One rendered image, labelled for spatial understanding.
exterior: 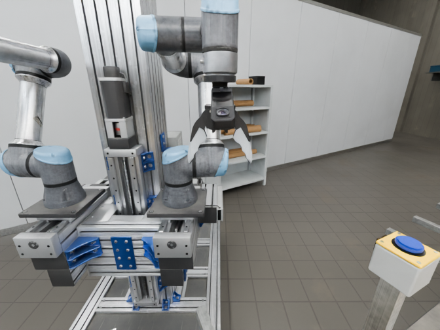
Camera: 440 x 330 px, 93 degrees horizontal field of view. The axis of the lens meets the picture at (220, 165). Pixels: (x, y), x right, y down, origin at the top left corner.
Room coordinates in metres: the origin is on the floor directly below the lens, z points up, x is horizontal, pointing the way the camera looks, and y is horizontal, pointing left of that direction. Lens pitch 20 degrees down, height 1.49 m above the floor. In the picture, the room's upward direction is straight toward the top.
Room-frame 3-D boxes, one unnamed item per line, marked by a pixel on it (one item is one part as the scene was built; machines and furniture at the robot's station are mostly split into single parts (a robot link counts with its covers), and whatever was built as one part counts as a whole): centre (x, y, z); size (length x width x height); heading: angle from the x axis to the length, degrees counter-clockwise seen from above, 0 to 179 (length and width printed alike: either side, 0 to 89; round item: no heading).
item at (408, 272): (0.31, -0.34, 1.18); 0.07 x 0.07 x 0.08; 25
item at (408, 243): (0.31, -0.34, 1.22); 0.04 x 0.04 x 0.02
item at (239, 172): (3.12, -0.25, 0.78); 0.90 x 0.45 x 1.55; 120
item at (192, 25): (0.60, 0.03, 1.61); 0.11 x 0.11 x 0.08; 7
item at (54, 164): (0.80, 0.68, 1.20); 0.13 x 0.12 x 0.14; 83
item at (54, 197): (0.80, 0.67, 1.09); 0.15 x 0.15 x 0.10
